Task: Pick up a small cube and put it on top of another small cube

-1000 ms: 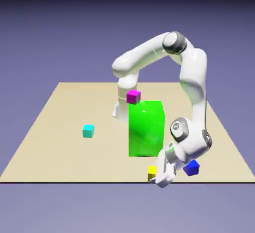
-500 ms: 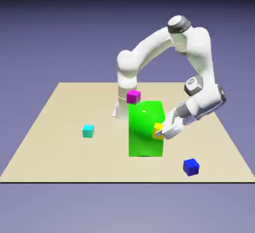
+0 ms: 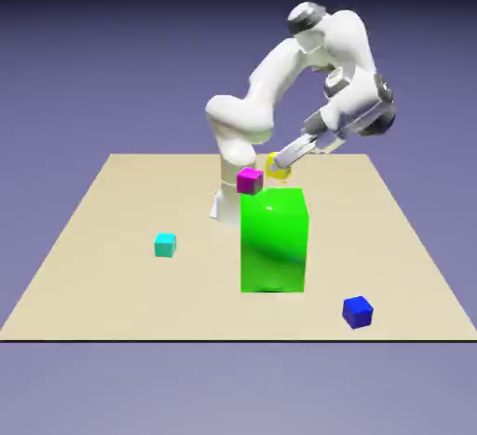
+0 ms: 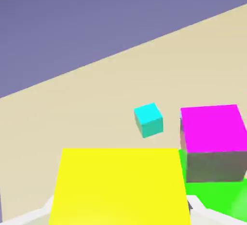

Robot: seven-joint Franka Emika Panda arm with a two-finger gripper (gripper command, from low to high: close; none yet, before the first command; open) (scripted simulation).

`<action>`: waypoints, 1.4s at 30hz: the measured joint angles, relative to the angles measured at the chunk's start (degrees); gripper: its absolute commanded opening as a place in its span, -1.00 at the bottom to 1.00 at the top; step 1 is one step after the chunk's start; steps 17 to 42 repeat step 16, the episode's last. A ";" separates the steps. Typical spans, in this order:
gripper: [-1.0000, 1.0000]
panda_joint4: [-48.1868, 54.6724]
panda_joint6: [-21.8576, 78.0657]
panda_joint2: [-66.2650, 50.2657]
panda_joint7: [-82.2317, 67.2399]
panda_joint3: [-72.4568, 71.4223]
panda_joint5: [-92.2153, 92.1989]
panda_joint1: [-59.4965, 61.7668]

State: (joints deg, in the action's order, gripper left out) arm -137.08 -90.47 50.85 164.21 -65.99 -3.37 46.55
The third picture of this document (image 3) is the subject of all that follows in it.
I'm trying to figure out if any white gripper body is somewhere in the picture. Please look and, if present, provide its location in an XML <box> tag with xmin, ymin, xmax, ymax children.
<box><xmin>274</xmin><ymin>132</ymin><xmax>320</xmax><ymax>173</ymax></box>

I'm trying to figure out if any small yellow cube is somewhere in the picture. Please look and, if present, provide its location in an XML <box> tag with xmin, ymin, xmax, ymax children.
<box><xmin>266</xmin><ymin>151</ymin><xmax>293</xmax><ymax>181</ymax></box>

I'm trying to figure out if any small magenta cube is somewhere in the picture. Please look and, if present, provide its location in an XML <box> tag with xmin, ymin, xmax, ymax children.
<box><xmin>236</xmin><ymin>167</ymin><xmax>265</xmax><ymax>197</ymax></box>

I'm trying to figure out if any small cyan cube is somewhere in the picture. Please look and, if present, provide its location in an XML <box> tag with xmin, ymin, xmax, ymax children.
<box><xmin>153</xmin><ymin>232</ymin><xmax>178</xmax><ymax>259</ymax></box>

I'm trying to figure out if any small blue cube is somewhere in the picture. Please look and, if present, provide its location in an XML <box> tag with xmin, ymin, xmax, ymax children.
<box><xmin>341</xmin><ymin>295</ymin><xmax>375</xmax><ymax>331</ymax></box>

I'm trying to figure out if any large green box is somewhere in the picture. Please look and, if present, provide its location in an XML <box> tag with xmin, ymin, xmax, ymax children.
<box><xmin>239</xmin><ymin>186</ymin><xmax>309</xmax><ymax>294</ymax></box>

